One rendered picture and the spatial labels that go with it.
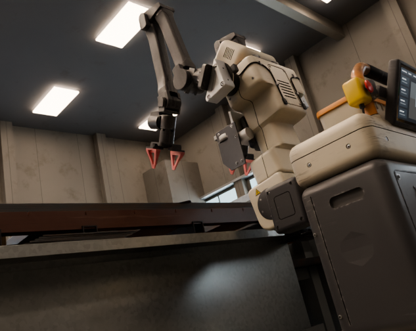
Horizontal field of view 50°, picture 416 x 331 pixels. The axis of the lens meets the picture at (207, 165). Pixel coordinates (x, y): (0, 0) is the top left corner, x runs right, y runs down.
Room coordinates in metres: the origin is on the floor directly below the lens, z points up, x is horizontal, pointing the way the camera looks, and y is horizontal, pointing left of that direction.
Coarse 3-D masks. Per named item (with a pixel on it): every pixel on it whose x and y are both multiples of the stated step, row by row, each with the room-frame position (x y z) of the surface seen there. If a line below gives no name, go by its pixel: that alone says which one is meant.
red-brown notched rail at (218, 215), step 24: (0, 216) 1.18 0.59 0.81; (24, 216) 1.23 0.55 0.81; (48, 216) 1.28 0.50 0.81; (72, 216) 1.33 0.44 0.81; (96, 216) 1.39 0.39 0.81; (120, 216) 1.45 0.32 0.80; (144, 216) 1.52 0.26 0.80; (168, 216) 1.59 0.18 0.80; (192, 216) 1.67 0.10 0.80; (216, 216) 1.76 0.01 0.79; (240, 216) 1.85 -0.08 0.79
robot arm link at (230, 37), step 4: (228, 36) 1.78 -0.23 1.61; (232, 36) 1.77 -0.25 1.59; (236, 36) 1.79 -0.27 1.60; (240, 36) 1.78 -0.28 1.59; (220, 40) 1.82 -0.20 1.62; (224, 40) 1.80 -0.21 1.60; (232, 40) 1.78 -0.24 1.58; (236, 40) 1.77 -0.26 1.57; (240, 40) 1.77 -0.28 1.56; (244, 40) 1.81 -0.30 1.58; (244, 44) 1.79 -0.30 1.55
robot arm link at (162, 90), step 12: (144, 24) 1.49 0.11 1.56; (156, 36) 1.51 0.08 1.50; (156, 48) 1.51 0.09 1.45; (156, 60) 1.52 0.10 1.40; (168, 60) 1.53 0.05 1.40; (156, 72) 1.53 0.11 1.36; (168, 72) 1.52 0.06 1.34; (168, 84) 1.51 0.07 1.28; (168, 96) 1.50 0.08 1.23; (168, 108) 1.52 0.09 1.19
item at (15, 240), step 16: (0, 208) 1.22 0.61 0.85; (16, 208) 1.26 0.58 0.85; (32, 208) 1.29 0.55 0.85; (48, 208) 1.32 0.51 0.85; (64, 208) 1.36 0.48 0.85; (80, 208) 1.40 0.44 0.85; (96, 208) 1.44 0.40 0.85; (112, 208) 1.48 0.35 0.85; (128, 208) 1.53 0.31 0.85; (144, 208) 1.57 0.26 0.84; (160, 208) 1.62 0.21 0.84; (176, 208) 1.68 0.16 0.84; (192, 208) 1.73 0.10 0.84; (16, 240) 1.53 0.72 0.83
